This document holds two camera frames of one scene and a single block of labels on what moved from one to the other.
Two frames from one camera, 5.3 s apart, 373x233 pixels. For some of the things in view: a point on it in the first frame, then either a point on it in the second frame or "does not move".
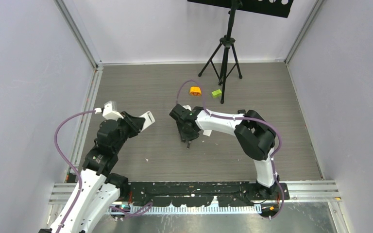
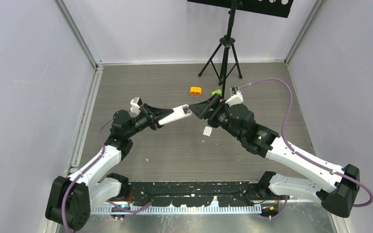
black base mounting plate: [197, 193] does not move
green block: [216, 93] does not move
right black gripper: [185, 137] to [216, 102]
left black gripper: [134, 123] to [154, 115]
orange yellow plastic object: [195, 91] does not move
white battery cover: [207, 132] does not move
